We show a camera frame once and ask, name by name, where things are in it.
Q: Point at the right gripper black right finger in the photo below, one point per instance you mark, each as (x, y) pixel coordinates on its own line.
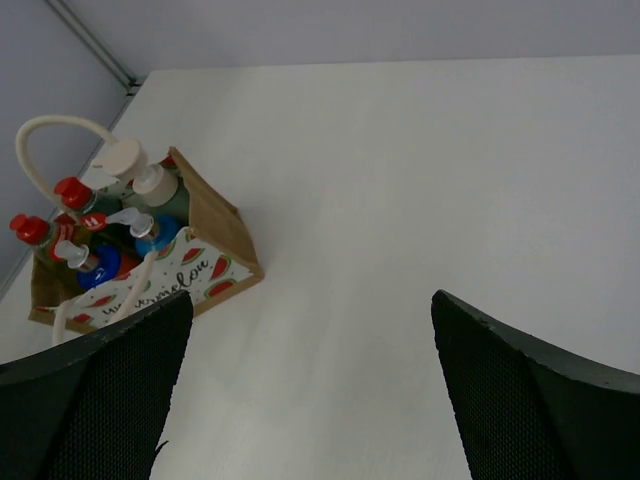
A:
(527, 409)

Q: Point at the yellow dish soap bottle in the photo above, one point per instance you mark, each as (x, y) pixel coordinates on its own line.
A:
(42, 236)

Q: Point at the grey-green pump soap bottle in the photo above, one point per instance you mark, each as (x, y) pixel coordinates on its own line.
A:
(156, 189)

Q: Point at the watermelon print jute bag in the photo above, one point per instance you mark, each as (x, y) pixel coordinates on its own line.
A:
(212, 258)

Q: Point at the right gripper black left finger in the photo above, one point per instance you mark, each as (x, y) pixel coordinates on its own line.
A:
(95, 407)

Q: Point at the aluminium frame post left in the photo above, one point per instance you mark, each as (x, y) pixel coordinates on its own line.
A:
(98, 48)

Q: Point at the green dish soap bottle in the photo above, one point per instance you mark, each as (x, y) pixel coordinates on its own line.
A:
(93, 207)

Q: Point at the blue orange pump bottle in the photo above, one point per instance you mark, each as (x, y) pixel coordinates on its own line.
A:
(94, 267)

